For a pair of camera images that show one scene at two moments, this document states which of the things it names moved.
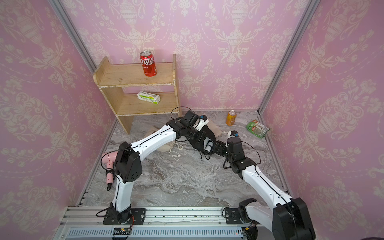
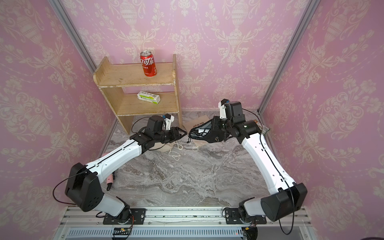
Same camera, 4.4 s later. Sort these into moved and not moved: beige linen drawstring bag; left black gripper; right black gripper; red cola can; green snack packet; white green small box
Moved: right black gripper; left black gripper
Not moved: red cola can; white green small box; beige linen drawstring bag; green snack packet
